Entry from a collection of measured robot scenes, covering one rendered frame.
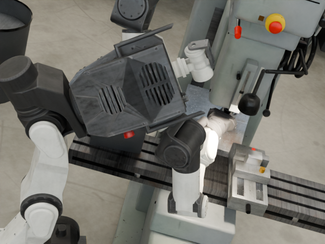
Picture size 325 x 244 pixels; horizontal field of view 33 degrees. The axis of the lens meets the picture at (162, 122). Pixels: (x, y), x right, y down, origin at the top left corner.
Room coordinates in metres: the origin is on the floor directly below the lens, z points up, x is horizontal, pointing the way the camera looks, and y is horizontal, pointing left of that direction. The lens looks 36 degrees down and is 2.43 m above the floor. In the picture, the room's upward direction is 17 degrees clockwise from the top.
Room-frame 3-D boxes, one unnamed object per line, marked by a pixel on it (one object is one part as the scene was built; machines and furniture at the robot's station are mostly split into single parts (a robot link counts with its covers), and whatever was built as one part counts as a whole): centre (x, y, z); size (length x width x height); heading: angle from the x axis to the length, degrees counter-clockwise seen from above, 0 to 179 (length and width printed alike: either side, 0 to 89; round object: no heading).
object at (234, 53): (1.82, -0.24, 1.47); 0.21 x 0.19 x 0.32; 92
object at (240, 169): (1.76, -0.41, 1.03); 0.15 x 0.06 x 0.04; 93
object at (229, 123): (1.73, -0.20, 1.23); 0.13 x 0.12 x 0.10; 69
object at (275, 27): (1.56, -0.25, 1.76); 0.04 x 0.03 x 0.04; 92
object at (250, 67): (1.70, -0.24, 1.45); 0.04 x 0.04 x 0.21; 2
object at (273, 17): (1.58, -0.24, 1.76); 0.06 x 0.02 x 0.06; 92
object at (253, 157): (1.82, -0.41, 1.05); 0.06 x 0.05 x 0.06; 93
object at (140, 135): (1.82, 0.17, 1.04); 0.22 x 0.12 x 0.20; 99
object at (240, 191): (1.79, -0.41, 0.99); 0.35 x 0.15 x 0.11; 3
